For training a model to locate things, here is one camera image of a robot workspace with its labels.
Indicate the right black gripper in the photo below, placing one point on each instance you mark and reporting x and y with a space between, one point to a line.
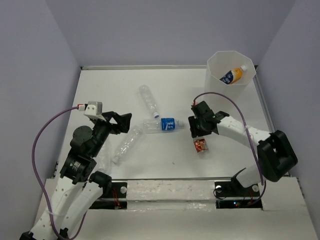
195 132

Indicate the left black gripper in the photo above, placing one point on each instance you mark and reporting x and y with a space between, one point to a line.
123 125

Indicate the red cap small bottle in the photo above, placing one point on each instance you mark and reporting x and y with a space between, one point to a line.
201 145

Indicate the orange juice bottle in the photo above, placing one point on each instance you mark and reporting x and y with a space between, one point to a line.
233 75

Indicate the clear bottle near left arm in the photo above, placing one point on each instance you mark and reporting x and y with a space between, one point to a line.
127 146

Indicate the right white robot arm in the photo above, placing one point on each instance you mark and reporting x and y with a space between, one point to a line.
248 136

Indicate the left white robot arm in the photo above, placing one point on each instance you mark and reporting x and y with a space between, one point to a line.
78 185

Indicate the white octagonal plastic bin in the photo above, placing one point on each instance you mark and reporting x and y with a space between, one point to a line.
217 66

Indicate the blue label water bottle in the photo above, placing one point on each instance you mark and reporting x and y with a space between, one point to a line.
162 125

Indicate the clear bottle blue-white cap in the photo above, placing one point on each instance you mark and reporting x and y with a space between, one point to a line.
149 101

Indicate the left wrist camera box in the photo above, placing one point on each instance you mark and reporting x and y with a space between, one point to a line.
93 110

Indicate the metal rail front edge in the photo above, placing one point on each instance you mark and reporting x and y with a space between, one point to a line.
224 178

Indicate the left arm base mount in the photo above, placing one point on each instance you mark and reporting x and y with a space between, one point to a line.
113 199

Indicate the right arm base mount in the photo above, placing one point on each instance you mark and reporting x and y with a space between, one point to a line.
228 197

